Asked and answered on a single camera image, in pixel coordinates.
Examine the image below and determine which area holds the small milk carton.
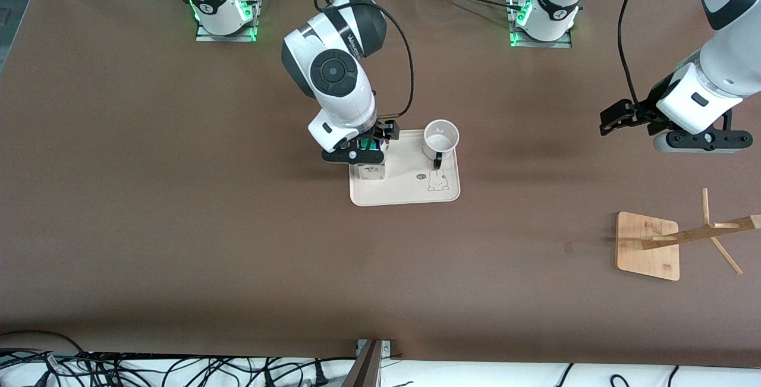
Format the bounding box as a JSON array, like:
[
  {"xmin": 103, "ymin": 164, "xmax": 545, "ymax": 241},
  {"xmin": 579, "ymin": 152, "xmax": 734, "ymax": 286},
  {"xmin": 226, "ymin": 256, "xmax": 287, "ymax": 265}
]
[{"xmin": 356, "ymin": 140, "xmax": 387, "ymax": 182}]

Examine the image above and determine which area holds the white cup with black handle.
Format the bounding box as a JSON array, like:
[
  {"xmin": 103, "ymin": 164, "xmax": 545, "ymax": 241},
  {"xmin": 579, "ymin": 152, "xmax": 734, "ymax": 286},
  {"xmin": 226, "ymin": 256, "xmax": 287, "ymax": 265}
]
[{"xmin": 423, "ymin": 119, "xmax": 460, "ymax": 170}]

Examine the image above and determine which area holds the wooden cup rack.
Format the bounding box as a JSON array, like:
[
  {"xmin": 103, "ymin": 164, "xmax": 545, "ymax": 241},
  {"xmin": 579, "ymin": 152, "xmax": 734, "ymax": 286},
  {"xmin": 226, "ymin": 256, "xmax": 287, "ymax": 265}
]
[{"xmin": 615, "ymin": 188, "xmax": 761, "ymax": 282}]

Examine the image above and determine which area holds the cream tray with rabbit print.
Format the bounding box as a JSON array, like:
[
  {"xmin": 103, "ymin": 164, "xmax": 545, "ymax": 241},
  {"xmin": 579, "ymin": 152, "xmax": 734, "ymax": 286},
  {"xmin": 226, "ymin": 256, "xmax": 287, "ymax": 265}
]
[{"xmin": 349, "ymin": 129, "xmax": 461, "ymax": 207}]

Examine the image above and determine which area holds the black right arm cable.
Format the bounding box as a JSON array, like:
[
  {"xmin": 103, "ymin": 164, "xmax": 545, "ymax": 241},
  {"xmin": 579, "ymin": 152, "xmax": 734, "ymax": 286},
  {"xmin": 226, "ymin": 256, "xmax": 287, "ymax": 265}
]
[{"xmin": 309, "ymin": 0, "xmax": 415, "ymax": 120}]

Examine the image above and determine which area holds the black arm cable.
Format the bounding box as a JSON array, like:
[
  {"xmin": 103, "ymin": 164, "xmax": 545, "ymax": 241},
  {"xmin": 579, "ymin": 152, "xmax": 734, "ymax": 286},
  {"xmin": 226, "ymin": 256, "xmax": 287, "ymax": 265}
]
[
  {"xmin": 617, "ymin": 0, "xmax": 662, "ymax": 108},
  {"xmin": 309, "ymin": 0, "xmax": 415, "ymax": 120}
]

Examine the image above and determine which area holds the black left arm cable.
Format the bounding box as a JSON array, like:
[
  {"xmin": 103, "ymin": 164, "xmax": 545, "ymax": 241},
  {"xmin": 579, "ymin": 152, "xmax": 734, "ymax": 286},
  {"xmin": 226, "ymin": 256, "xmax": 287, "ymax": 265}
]
[{"xmin": 617, "ymin": 0, "xmax": 662, "ymax": 108}]

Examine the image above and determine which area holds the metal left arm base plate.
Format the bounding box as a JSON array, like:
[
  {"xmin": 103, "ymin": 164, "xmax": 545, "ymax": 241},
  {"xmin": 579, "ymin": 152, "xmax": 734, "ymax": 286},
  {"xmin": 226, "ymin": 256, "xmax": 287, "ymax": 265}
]
[{"xmin": 510, "ymin": 0, "xmax": 573, "ymax": 49}]

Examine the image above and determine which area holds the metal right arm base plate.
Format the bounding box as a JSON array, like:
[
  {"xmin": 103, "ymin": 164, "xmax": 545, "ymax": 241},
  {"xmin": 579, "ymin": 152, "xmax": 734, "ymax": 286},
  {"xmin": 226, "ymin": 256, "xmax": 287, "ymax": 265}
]
[{"xmin": 196, "ymin": 1, "xmax": 259, "ymax": 42}]

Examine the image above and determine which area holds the aluminium profile post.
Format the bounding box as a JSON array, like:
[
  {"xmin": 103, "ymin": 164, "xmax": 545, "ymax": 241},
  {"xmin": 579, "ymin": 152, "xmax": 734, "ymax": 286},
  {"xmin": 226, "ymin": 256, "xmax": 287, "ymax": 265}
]
[{"xmin": 342, "ymin": 339, "xmax": 392, "ymax": 387}]

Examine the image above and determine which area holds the black cable with plug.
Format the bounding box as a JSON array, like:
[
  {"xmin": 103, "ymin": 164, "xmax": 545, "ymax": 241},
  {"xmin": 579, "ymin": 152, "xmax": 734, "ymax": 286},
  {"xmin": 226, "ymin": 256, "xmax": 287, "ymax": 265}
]
[{"xmin": 262, "ymin": 360, "xmax": 334, "ymax": 387}]

